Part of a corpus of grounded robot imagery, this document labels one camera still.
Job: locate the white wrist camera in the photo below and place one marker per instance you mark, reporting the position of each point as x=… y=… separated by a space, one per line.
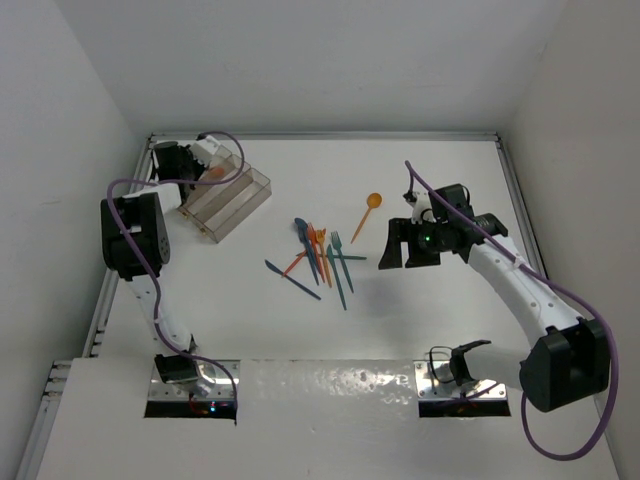
x=205 y=150
x=421 y=206

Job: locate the dark blue plastic knife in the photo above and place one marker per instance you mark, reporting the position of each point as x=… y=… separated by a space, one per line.
x=294 y=282

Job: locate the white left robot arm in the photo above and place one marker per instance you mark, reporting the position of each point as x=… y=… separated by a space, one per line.
x=136 y=246

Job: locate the orange-red plastic knife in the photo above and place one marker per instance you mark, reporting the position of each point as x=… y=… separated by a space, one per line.
x=293 y=264

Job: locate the teal plastic fork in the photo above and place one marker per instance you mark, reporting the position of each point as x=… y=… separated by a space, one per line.
x=337 y=245

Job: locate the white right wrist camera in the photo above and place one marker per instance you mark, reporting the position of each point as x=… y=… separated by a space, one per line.
x=421 y=206

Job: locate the dark blue plastic spoon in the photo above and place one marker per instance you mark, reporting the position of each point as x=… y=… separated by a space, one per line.
x=302 y=228

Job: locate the metal base plate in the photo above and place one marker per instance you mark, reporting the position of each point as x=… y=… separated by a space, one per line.
x=215 y=380
x=434 y=383

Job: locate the teal plastic knife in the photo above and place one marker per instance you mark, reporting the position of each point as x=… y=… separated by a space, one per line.
x=331 y=258
x=350 y=257

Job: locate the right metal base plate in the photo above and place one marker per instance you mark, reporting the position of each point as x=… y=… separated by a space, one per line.
x=434 y=383

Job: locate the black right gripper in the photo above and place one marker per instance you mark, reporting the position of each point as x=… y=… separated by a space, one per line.
x=398 y=231

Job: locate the yellow-orange plastic fork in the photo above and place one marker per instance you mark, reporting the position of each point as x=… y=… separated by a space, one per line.
x=320 y=238

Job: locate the clear three-compartment organizer tray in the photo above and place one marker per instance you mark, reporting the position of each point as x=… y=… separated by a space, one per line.
x=218 y=208

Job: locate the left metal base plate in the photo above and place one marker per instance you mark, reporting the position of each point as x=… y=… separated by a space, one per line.
x=215 y=380

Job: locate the orange-red plastic fork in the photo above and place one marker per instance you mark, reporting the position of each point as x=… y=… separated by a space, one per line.
x=315 y=248

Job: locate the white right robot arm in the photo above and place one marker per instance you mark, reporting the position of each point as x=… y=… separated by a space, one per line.
x=569 y=358

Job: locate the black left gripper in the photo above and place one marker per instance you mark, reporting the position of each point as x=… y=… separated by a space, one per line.
x=186 y=154

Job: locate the yellow-orange plastic spoon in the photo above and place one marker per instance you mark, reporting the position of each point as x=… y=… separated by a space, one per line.
x=373 y=201

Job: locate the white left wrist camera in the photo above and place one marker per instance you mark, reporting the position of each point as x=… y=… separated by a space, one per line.
x=205 y=150

